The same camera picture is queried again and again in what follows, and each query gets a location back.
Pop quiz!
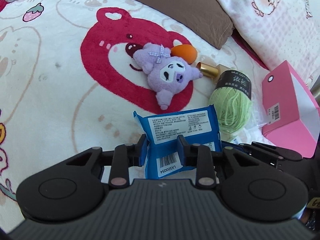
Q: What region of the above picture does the pink cardboard box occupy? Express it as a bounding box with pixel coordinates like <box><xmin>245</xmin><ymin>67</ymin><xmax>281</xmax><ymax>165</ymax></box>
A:
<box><xmin>262</xmin><ymin>61</ymin><xmax>319</xmax><ymax>158</ymax></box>

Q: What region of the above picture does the green yarn ball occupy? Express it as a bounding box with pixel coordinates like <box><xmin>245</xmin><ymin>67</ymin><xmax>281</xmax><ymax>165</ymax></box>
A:
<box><xmin>209</xmin><ymin>70</ymin><xmax>252</xmax><ymax>134</ymax></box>

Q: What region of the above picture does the purple plush toy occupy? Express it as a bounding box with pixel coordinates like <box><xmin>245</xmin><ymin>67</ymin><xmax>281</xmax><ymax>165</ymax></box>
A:
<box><xmin>133</xmin><ymin>43</ymin><xmax>203</xmax><ymax>110</ymax></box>

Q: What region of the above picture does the gold cap foundation bottle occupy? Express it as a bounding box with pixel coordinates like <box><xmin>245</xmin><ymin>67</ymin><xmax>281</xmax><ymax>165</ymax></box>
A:
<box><xmin>196</xmin><ymin>62</ymin><xmax>231</xmax><ymax>84</ymax></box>

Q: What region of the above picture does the clear plastic box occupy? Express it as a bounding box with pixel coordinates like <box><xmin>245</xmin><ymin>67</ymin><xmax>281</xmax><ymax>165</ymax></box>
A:
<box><xmin>240</xmin><ymin>90</ymin><xmax>267</xmax><ymax>144</ymax></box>

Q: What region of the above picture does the pink checkered pillow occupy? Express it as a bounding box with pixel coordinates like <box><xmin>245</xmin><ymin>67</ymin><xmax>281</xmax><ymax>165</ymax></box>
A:
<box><xmin>217</xmin><ymin>0</ymin><xmax>319</xmax><ymax>88</ymax></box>

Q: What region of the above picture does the brown pillow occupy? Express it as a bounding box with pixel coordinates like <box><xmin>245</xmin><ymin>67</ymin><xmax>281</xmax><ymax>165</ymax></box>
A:
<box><xmin>136</xmin><ymin>0</ymin><xmax>234</xmax><ymax>49</ymax></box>

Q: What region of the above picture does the orange makeup sponge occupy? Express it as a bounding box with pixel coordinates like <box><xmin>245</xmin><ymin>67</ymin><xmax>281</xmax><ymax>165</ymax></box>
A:
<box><xmin>171</xmin><ymin>44</ymin><xmax>196</xmax><ymax>57</ymax></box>

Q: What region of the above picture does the blue wet wipes packet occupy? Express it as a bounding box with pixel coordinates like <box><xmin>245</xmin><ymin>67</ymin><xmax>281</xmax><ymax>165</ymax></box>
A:
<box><xmin>132</xmin><ymin>104</ymin><xmax>222</xmax><ymax>180</ymax></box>

